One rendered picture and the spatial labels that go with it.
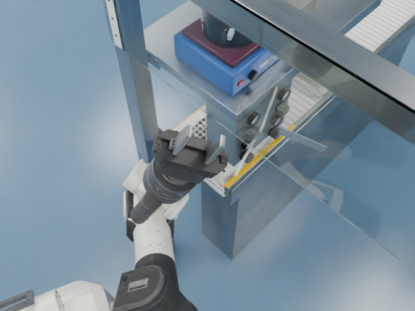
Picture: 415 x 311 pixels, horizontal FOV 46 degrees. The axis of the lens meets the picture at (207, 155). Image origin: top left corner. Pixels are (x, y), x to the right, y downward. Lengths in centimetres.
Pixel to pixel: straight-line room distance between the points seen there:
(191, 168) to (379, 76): 31
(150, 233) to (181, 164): 38
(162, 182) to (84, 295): 30
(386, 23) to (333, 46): 139
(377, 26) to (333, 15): 72
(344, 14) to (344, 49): 66
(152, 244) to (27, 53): 239
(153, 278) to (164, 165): 28
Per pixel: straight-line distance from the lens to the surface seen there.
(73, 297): 102
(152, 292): 96
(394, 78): 76
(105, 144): 272
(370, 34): 210
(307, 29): 80
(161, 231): 112
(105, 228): 245
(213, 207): 204
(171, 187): 83
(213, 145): 76
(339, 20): 142
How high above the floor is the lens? 216
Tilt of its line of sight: 56 degrees down
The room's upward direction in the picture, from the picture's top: straight up
